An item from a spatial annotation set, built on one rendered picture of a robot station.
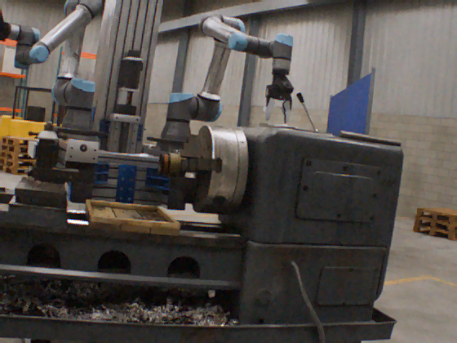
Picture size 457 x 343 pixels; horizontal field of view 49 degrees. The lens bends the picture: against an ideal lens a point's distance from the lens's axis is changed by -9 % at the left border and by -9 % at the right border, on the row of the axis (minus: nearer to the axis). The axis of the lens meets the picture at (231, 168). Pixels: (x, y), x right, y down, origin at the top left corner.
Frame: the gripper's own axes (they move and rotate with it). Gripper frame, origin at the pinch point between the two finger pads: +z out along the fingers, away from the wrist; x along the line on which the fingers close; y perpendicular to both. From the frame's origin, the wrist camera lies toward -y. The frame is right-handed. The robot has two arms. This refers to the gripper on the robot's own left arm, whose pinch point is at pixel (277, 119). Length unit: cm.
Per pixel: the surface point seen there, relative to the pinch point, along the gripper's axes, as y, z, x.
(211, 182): -27.4, 24.9, 31.4
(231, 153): -26.1, 14.6, 25.6
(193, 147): -8.6, 14.6, 34.2
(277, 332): -42, 73, 6
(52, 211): -35, 38, 83
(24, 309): -23, 75, 91
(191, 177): -12.4, 25.2, 34.7
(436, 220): 518, 100, -538
